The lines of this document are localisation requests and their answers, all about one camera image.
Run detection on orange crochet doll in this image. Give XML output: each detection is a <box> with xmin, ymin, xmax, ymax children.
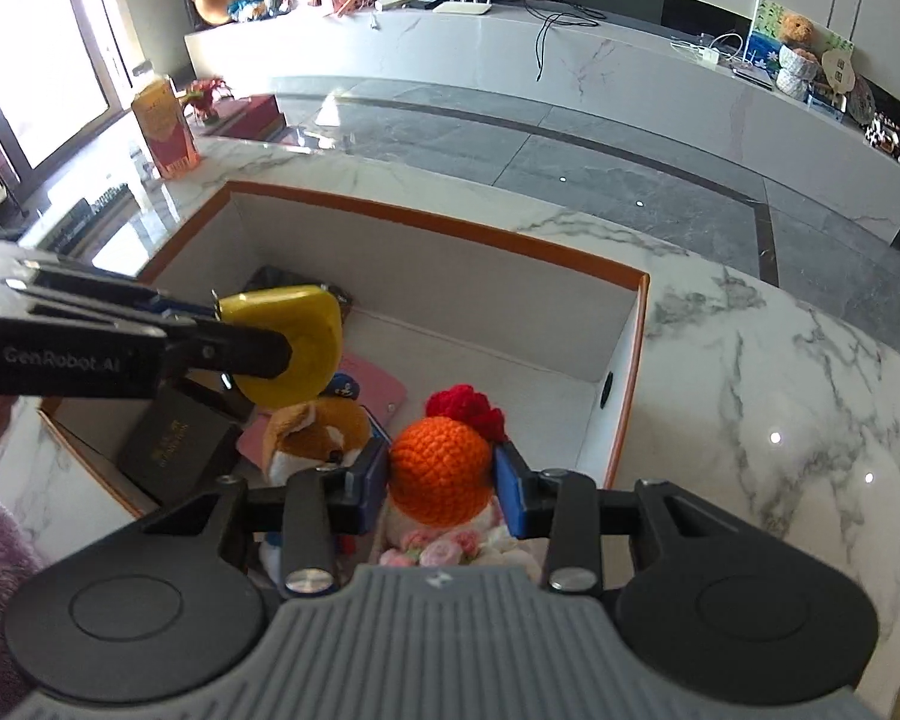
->
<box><xmin>379</xmin><ymin>384</ymin><xmax>548</xmax><ymax>586</ymax></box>

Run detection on dark red box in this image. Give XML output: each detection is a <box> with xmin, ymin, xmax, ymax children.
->
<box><xmin>210</xmin><ymin>94</ymin><xmax>282</xmax><ymax>143</ymax></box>

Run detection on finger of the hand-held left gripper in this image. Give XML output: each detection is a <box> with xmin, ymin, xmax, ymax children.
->
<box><xmin>161</xmin><ymin>315</ymin><xmax>295</xmax><ymax>385</ymax></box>
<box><xmin>146</xmin><ymin>289</ymin><xmax>227</xmax><ymax>323</ymax></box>

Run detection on glass sliding door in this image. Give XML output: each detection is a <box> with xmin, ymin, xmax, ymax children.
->
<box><xmin>0</xmin><ymin>0</ymin><xmax>132</xmax><ymax>188</ymax></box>

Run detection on painted flower picture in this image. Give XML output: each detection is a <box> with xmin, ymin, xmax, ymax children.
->
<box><xmin>746</xmin><ymin>0</ymin><xmax>856</xmax><ymax>83</ymax></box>

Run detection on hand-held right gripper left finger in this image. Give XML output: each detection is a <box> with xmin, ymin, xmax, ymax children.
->
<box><xmin>141</xmin><ymin>436</ymin><xmax>389</xmax><ymax>599</ymax></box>

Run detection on pink leather key case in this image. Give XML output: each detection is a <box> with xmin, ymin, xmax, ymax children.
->
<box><xmin>236</xmin><ymin>349</ymin><xmax>408</xmax><ymax>466</ymax></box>

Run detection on yellow and red carton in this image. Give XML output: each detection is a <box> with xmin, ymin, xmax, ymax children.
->
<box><xmin>131</xmin><ymin>75</ymin><xmax>201</xmax><ymax>181</ymax></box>

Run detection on corgi plush toy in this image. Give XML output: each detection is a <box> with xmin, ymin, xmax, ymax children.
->
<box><xmin>259</xmin><ymin>399</ymin><xmax>372</xmax><ymax>586</ymax></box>

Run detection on white marble TV cabinet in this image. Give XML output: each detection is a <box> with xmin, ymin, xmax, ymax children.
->
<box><xmin>184</xmin><ymin>4</ymin><xmax>900</xmax><ymax>241</ymax></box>

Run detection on brown teddy bear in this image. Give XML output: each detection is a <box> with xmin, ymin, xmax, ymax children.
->
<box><xmin>776</xmin><ymin>13</ymin><xmax>816</xmax><ymax>47</ymax></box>

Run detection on black cable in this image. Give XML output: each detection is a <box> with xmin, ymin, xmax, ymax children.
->
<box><xmin>534</xmin><ymin>4</ymin><xmax>605</xmax><ymax>83</ymax></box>

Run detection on white power strip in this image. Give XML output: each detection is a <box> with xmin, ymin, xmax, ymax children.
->
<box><xmin>671</xmin><ymin>34</ymin><xmax>722</xmax><ymax>70</ymax></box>

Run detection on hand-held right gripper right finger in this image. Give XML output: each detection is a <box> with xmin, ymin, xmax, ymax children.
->
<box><xmin>493</xmin><ymin>442</ymin><xmax>751</xmax><ymax>595</ymax></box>

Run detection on purple fuzzy sleeved left forearm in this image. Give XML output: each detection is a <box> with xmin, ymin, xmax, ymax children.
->
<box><xmin>0</xmin><ymin>495</ymin><xmax>50</xmax><ymax>720</ymax></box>

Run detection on black gift box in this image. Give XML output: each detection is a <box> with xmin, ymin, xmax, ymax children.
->
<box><xmin>116</xmin><ymin>386</ymin><xmax>245</xmax><ymax>507</ymax></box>

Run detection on orange cardboard box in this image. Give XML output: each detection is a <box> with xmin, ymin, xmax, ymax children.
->
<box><xmin>39</xmin><ymin>180</ymin><xmax>650</xmax><ymax>522</ymax></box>

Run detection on cow print plush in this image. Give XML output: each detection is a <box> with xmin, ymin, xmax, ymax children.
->
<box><xmin>862</xmin><ymin>112</ymin><xmax>900</xmax><ymax>163</ymax></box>

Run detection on grey-blue foil packet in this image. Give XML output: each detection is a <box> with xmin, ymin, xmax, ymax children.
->
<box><xmin>251</xmin><ymin>264</ymin><xmax>353</xmax><ymax>316</ymax></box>

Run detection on black keyboard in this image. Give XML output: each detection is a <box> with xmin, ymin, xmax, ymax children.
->
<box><xmin>45</xmin><ymin>184</ymin><xmax>137</xmax><ymax>252</ymax></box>

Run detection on white patterned pot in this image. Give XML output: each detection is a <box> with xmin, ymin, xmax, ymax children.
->
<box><xmin>776</xmin><ymin>45</ymin><xmax>822</xmax><ymax>100</ymax></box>

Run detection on red flower bouquet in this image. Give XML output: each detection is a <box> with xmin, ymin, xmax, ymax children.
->
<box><xmin>187</xmin><ymin>77</ymin><xmax>230</xmax><ymax>122</ymax></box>

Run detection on yellow rounded plastic object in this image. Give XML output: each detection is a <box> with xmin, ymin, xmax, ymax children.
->
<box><xmin>217</xmin><ymin>283</ymin><xmax>344</xmax><ymax>410</ymax></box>

